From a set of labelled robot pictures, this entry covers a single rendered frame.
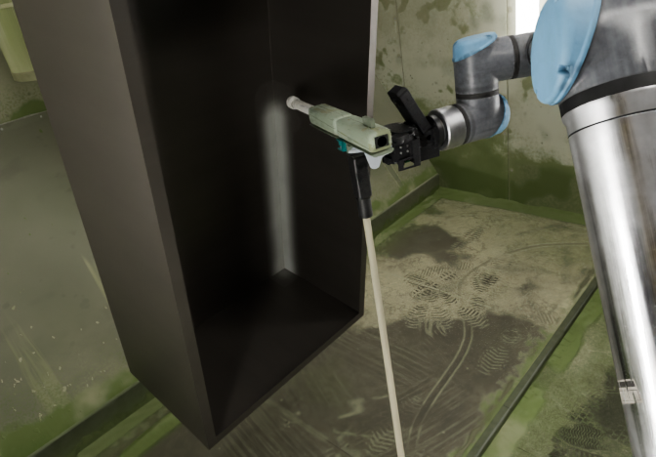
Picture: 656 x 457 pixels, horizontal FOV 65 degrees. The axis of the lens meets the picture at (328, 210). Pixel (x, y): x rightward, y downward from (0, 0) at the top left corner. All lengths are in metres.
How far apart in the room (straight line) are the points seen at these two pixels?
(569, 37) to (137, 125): 0.59
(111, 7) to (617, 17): 0.60
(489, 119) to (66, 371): 1.65
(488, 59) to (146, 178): 0.70
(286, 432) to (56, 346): 0.87
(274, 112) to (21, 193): 1.12
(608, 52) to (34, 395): 1.96
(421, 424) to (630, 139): 1.46
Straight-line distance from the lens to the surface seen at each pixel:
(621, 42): 0.58
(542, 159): 2.96
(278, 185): 1.63
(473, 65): 1.14
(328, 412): 1.96
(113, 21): 0.80
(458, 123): 1.12
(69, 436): 2.14
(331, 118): 1.07
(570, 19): 0.57
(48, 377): 2.13
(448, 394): 1.97
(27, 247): 2.20
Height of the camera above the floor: 1.46
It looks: 25 degrees down
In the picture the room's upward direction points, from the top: 10 degrees counter-clockwise
